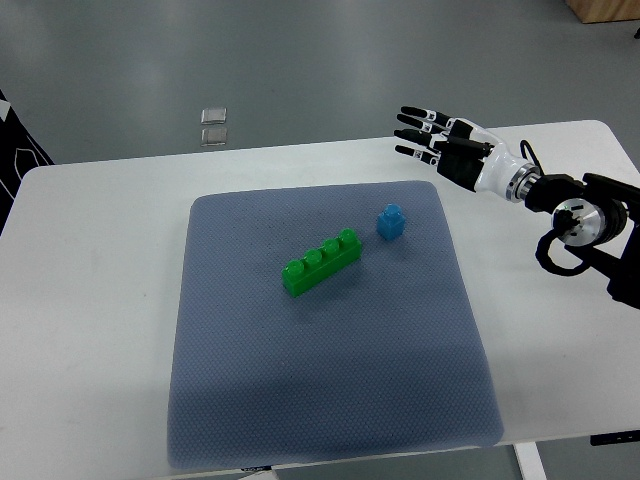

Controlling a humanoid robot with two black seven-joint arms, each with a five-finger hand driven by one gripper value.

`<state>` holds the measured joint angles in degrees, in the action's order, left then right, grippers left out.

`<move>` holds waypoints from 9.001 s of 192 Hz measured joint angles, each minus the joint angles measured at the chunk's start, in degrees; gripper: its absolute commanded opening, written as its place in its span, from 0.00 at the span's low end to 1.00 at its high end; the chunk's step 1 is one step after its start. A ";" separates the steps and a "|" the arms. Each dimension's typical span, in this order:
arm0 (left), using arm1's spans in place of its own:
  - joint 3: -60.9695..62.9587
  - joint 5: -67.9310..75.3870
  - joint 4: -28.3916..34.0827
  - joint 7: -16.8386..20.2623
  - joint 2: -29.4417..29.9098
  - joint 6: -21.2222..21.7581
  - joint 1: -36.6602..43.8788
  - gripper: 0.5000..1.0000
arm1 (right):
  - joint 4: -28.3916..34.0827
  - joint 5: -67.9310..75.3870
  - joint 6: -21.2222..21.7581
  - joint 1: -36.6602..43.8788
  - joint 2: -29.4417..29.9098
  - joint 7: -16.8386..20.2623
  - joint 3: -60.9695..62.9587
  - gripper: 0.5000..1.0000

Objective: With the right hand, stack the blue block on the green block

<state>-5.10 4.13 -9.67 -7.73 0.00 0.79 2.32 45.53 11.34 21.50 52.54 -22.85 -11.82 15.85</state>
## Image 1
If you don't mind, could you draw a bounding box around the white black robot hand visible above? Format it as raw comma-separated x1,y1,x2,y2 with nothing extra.
394,106,541,203

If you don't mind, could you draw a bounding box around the blue toy block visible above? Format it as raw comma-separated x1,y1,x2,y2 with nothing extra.
376,203,406,241

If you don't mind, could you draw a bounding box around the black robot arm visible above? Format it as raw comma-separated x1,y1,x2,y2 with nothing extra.
518,140,639,308

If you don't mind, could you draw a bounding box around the green four-stud toy block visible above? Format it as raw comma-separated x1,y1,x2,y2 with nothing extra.
281,228,362,297

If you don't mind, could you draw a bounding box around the wooden box corner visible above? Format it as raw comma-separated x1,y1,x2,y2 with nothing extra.
565,0,639,24

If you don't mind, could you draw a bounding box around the blue-grey textured mat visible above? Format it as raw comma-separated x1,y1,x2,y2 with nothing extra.
167,181,503,470

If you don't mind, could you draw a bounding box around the lower metal floor plate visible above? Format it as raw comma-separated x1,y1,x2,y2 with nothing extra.
201,127,228,147

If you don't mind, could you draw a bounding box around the metal floor plate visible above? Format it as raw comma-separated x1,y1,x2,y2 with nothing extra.
201,107,227,125
201,127,228,147

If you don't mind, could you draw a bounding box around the upper metal floor plate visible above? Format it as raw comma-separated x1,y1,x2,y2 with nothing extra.
201,107,227,125

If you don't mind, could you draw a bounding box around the white table leg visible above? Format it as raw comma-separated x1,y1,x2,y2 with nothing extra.
513,442,547,480

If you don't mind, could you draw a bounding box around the black table control panel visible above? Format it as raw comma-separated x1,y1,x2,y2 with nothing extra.
590,430,640,447

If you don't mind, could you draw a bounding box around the black cable loop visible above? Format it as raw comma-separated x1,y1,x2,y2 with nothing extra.
535,228,601,276

